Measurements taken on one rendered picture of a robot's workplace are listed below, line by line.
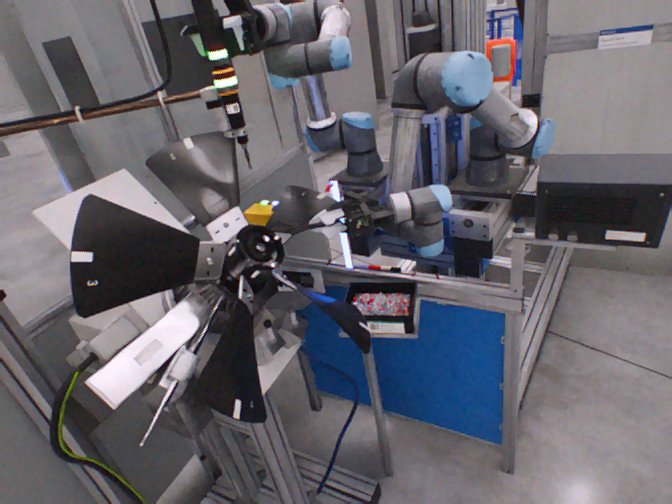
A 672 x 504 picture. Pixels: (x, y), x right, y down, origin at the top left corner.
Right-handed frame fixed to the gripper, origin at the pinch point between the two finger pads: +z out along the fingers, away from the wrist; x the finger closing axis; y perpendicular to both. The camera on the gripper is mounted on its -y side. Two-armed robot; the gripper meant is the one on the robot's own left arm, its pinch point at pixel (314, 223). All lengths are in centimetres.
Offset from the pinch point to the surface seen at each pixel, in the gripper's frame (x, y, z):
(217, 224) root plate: -8.7, 4.1, 22.4
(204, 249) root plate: -9.5, 14.9, 24.6
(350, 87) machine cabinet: 96, -433, -93
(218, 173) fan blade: -17.2, -4.8, 19.7
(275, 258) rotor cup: -2.6, 14.7, 10.8
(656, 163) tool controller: -9, 23, -73
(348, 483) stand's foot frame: 109, 12, 9
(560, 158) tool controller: -8, 10, -60
